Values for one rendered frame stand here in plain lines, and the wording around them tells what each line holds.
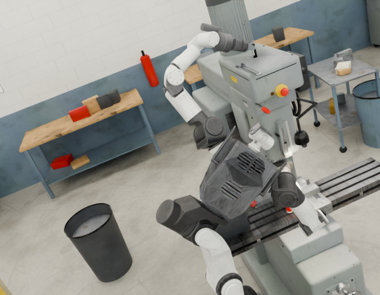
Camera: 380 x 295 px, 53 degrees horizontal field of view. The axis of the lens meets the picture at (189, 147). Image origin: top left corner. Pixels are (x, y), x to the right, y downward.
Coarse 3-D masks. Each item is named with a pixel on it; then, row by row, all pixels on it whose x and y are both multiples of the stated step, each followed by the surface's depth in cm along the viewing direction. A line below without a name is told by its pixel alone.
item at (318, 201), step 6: (306, 180) 236; (312, 198) 225; (318, 198) 224; (324, 198) 222; (312, 204) 221; (318, 204) 219; (324, 204) 218; (330, 204) 218; (324, 210) 218; (330, 210) 219
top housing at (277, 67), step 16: (256, 48) 208; (272, 48) 199; (224, 64) 207; (240, 64) 192; (256, 64) 183; (272, 64) 177; (288, 64) 177; (224, 80) 219; (240, 80) 191; (256, 80) 176; (272, 80) 178; (288, 80) 180; (256, 96) 180; (272, 96) 181
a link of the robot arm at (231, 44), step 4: (228, 36) 181; (228, 40) 181; (232, 40) 182; (236, 40) 183; (240, 40) 184; (244, 40) 184; (228, 44) 181; (232, 44) 184; (236, 44) 183; (240, 44) 184; (244, 44) 183; (224, 48) 182; (228, 48) 182; (232, 48) 185; (236, 48) 184; (240, 48) 185; (244, 48) 184; (224, 52) 186
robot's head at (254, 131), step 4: (256, 124) 174; (260, 124) 173; (252, 128) 174; (256, 128) 172; (264, 128) 175; (252, 132) 173; (256, 132) 172; (268, 132) 174; (252, 136) 173; (256, 136) 172
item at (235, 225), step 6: (222, 216) 221; (240, 216) 225; (246, 216) 226; (228, 222) 224; (234, 222) 225; (240, 222) 227; (246, 222) 228; (222, 228) 225; (228, 228) 226; (234, 228) 227; (240, 228) 228; (246, 228) 229; (222, 234) 226; (228, 234) 227; (234, 234) 229
